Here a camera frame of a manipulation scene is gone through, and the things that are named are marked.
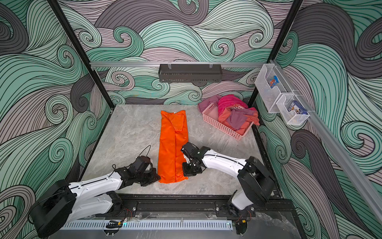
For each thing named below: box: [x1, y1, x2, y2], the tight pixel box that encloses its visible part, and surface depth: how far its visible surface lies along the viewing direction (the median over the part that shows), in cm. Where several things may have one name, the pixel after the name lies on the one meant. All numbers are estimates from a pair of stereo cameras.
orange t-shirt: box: [158, 110, 189, 184], surface depth 99 cm
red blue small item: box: [269, 75, 280, 89], surface depth 85 cm
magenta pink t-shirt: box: [217, 94, 249, 117], surface depth 112 cm
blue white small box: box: [287, 100, 309, 115], surface depth 66 cm
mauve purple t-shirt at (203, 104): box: [197, 94, 220, 114], surface depth 117 cm
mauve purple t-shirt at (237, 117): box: [226, 108, 255, 131], surface depth 106 cm
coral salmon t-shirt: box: [217, 107, 261, 136], surface depth 105 cm
